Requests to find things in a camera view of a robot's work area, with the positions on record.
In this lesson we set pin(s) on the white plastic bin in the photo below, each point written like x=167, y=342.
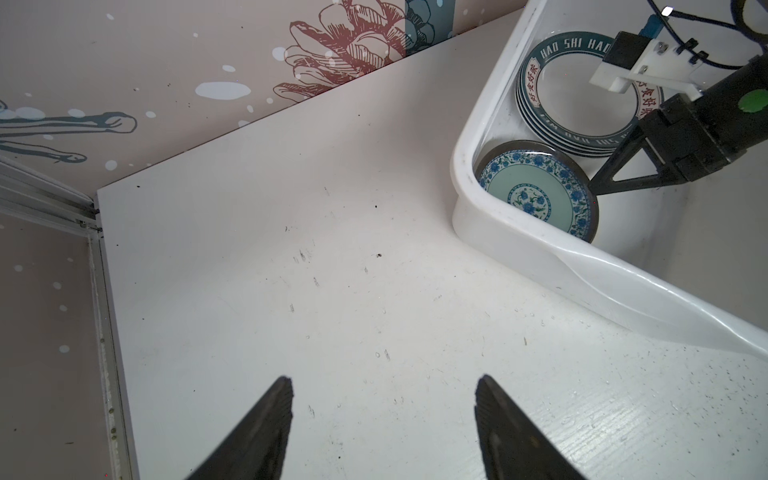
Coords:
x=685, y=263

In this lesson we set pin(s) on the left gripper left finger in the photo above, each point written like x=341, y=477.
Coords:
x=256, y=448

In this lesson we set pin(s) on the teal patterned small plate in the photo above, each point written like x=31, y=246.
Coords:
x=543, y=182

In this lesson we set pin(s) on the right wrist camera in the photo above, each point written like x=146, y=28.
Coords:
x=643, y=58

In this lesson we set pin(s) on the green rim plate front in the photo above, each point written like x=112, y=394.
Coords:
x=558, y=102

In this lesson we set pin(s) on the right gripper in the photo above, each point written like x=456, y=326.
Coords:
x=685, y=140

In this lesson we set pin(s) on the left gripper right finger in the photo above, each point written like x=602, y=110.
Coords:
x=512, y=446

